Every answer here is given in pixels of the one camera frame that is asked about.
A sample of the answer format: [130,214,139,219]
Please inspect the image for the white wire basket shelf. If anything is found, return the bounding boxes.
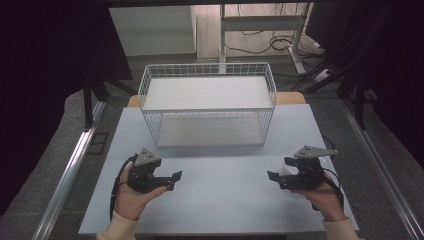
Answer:
[137,62,278,149]

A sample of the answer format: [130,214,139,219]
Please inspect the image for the person's left hand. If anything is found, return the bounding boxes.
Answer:
[113,162,168,222]

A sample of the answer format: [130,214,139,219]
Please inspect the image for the black square floor plate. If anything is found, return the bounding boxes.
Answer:
[86,132,110,156]

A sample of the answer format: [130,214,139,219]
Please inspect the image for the white desk frame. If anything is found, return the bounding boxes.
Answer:
[218,2,314,76]

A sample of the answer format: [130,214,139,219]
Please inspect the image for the white round container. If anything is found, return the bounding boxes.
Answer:
[279,155,332,178]

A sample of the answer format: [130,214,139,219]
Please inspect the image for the wooden table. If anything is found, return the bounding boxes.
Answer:
[127,91,307,108]

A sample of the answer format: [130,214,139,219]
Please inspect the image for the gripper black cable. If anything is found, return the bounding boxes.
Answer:
[311,167,345,212]
[108,153,139,222]

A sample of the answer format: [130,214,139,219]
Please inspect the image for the white power strip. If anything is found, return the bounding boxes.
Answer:
[312,67,332,84]

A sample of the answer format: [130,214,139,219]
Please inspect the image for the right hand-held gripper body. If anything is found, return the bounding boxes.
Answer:
[278,144,339,192]

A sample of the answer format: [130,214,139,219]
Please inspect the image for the pale blue table cover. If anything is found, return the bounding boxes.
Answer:
[78,103,360,235]

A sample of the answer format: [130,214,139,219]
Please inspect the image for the dark curtain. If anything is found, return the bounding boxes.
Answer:
[304,0,424,161]
[0,0,135,216]

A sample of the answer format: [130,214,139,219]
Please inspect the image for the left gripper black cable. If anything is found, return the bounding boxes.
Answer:
[108,153,139,222]

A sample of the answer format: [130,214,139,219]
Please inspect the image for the grey cabinet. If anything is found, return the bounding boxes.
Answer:
[108,4,198,58]

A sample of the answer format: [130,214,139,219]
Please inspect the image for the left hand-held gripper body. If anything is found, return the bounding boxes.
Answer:
[126,147,163,194]

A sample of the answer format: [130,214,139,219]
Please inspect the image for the black floor cables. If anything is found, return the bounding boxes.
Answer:
[223,2,333,93]

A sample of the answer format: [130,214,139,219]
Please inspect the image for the black stand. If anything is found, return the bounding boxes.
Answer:
[301,3,394,131]
[82,74,138,130]

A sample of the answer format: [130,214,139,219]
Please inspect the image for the metal floor rail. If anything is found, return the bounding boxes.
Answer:
[339,98,424,240]
[31,99,108,240]

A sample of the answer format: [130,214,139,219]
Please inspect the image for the person's right hand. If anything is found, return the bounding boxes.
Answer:
[292,179,349,223]

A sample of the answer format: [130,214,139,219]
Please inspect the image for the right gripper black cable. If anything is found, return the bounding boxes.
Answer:
[311,167,345,212]

